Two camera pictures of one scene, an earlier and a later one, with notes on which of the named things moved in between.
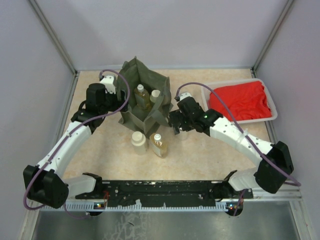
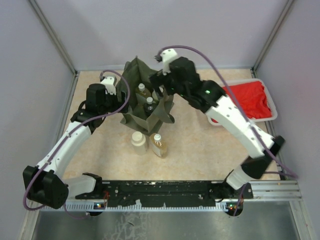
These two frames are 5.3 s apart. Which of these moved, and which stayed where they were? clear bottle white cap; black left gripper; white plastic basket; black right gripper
Moved: black right gripper; clear bottle white cap
Stayed: white plastic basket; black left gripper
